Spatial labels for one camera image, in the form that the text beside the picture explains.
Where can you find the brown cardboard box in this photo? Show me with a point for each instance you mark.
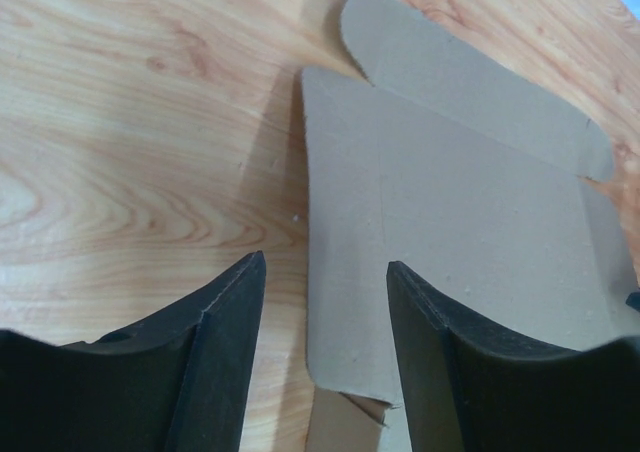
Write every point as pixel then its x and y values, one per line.
pixel 480 181

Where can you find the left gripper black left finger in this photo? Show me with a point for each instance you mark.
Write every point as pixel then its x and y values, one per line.
pixel 176 380

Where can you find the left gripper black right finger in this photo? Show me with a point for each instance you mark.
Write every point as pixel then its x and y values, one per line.
pixel 471 384

